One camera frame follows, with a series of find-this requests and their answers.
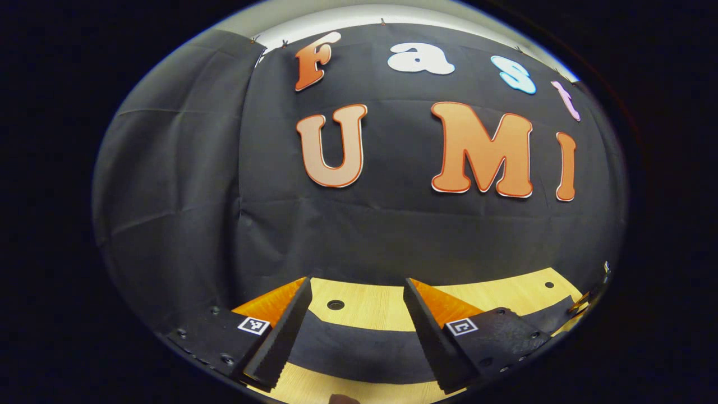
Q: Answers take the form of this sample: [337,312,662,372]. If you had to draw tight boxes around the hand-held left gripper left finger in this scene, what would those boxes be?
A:
[166,276,314,393]

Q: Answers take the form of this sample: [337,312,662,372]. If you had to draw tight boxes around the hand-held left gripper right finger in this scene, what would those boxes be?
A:
[403,277,554,394]

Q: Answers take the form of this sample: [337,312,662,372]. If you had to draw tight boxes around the dark grey jeans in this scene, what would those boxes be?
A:
[283,295,581,387]

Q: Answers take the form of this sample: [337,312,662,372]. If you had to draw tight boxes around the black backdrop cloth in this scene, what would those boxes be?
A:
[93,22,628,332]

